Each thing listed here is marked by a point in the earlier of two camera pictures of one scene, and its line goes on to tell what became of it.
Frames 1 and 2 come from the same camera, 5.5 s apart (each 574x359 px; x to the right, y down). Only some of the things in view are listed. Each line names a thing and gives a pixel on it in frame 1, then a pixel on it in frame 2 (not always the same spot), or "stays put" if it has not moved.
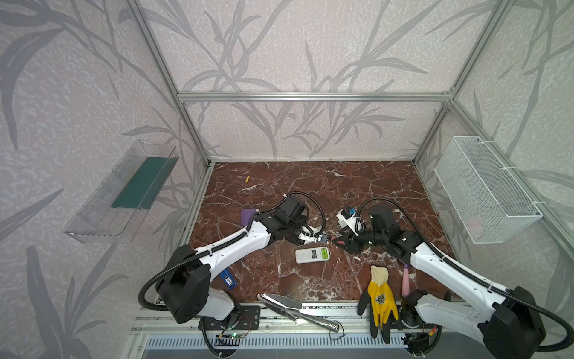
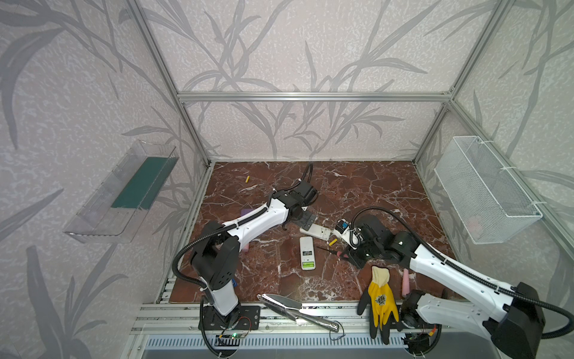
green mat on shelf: [145, 183] stays put
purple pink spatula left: [246, 215] stays put
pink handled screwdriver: [334, 238] -> [338, 253]
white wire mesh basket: [489, 202] stays put
